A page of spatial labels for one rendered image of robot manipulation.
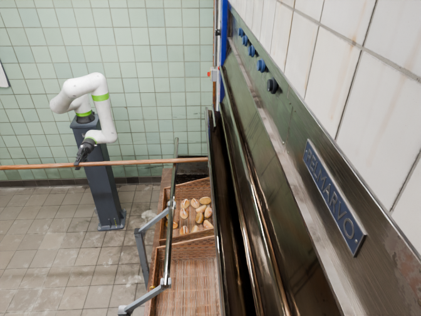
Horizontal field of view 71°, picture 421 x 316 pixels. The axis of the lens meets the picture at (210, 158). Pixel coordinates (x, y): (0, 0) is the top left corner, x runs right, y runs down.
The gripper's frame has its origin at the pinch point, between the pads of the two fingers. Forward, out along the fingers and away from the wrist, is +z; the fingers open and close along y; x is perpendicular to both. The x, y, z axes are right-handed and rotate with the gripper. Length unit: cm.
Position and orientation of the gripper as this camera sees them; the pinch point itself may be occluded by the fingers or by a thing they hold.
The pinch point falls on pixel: (77, 164)
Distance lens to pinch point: 214.5
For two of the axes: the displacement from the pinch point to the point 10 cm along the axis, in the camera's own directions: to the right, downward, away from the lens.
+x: -10.0, 0.1, -0.4
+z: 0.4, 5.8, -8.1
